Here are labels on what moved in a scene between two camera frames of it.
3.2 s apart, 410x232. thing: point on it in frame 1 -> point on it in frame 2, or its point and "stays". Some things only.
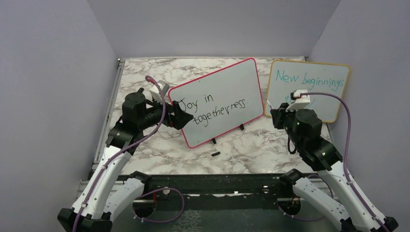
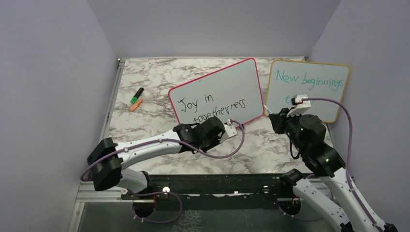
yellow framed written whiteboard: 285,77 stays
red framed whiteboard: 219,102 stays
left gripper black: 180,118 -> 217,140
